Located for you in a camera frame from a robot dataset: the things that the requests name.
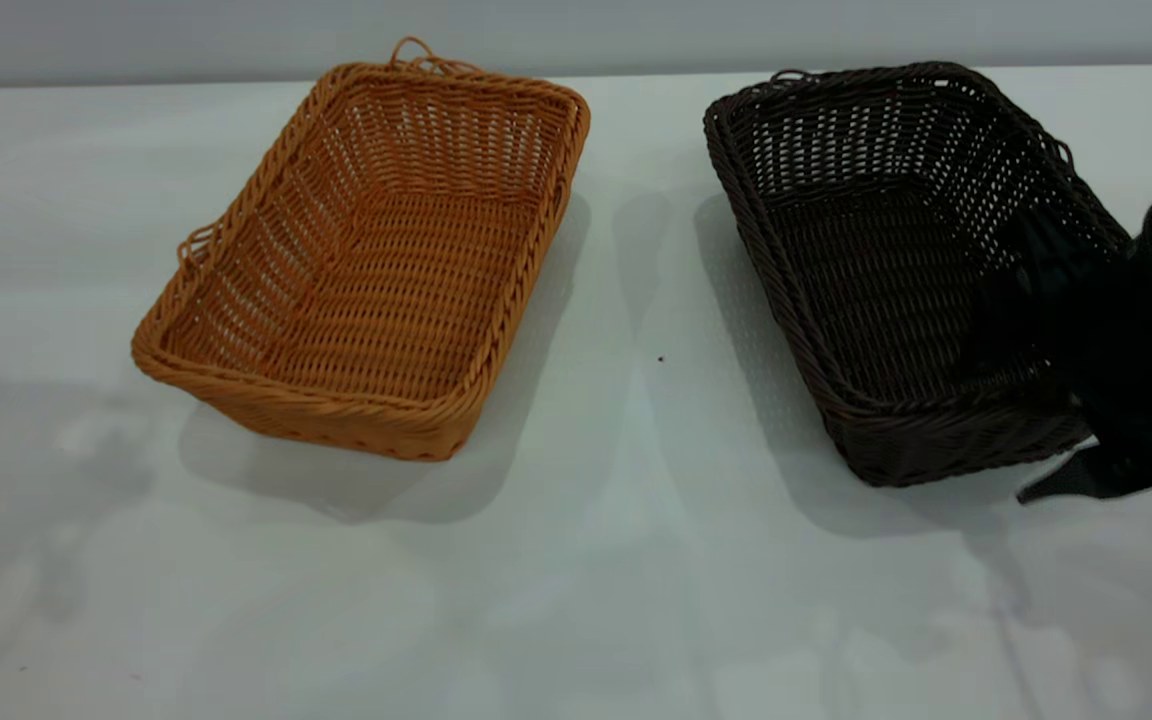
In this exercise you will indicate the dark brown wicker basket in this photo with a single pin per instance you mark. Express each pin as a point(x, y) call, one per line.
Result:
point(866, 300)

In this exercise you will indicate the light brown wicker basket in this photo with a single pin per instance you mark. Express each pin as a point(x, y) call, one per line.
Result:
point(386, 300)

